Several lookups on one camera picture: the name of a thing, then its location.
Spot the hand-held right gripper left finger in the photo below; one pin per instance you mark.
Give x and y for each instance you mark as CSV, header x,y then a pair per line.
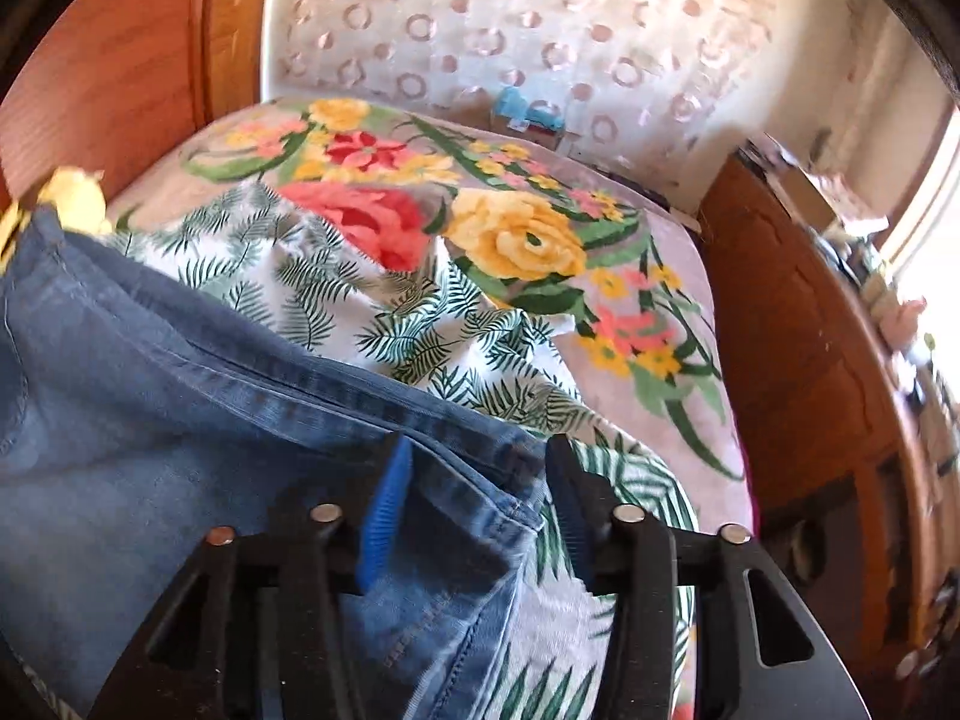
x,y
386,510

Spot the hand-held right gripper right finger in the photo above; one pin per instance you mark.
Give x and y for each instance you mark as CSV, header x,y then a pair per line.
x,y
568,521

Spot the blue denim pants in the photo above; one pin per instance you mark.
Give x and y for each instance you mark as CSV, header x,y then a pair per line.
x,y
187,427

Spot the leaf print sheet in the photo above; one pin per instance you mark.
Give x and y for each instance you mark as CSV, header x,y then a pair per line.
x,y
420,330

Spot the wooden cabinet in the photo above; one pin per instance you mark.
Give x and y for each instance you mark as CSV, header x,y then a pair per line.
x,y
795,360

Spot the floral blanket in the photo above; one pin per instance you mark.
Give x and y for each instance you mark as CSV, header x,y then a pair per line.
x,y
525,240

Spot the small brown box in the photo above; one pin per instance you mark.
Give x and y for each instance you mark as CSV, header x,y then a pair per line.
x,y
551,136

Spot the row of small windowsill items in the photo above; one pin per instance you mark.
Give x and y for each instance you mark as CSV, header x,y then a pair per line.
x,y
907,315

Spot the open cardboard box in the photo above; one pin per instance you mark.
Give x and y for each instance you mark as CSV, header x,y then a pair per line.
x,y
799,184

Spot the teal cloth bundle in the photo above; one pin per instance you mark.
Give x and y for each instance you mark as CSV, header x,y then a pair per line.
x,y
517,105

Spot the yellow plush toy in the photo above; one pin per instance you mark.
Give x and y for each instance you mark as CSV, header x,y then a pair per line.
x,y
75,195

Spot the window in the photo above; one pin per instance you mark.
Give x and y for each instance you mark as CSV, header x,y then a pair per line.
x,y
926,225

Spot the circle pattern curtain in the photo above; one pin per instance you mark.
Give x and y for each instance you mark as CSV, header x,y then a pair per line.
x,y
525,15

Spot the wooden headboard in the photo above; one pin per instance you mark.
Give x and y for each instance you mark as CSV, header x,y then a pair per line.
x,y
112,52

